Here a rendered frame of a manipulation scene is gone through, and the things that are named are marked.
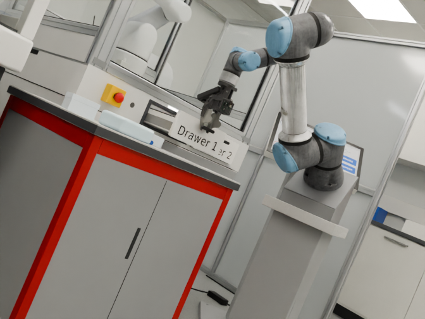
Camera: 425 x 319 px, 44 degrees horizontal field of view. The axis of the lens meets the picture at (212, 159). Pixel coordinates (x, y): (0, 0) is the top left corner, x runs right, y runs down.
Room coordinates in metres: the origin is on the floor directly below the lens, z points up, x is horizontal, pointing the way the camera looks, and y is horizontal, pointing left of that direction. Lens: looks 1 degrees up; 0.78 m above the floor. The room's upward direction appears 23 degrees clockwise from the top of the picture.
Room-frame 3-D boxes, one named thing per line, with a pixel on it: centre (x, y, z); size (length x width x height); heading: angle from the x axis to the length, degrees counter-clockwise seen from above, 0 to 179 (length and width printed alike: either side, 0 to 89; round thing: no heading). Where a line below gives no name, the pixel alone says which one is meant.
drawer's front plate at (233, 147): (2.54, 0.01, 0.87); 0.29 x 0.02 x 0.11; 136
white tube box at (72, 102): (1.64, 0.44, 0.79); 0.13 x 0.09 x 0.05; 26
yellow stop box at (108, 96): (2.06, 0.45, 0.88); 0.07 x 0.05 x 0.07; 136
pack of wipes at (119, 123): (1.54, 0.26, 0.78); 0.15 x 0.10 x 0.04; 149
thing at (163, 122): (2.32, 0.24, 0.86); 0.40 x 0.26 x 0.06; 46
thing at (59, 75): (2.68, 0.55, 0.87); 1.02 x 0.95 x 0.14; 136
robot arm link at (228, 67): (2.15, 0.07, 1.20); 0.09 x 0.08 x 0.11; 22
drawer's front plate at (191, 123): (2.18, 0.09, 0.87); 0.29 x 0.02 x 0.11; 136
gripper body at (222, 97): (2.15, 0.06, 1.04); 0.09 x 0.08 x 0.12; 46
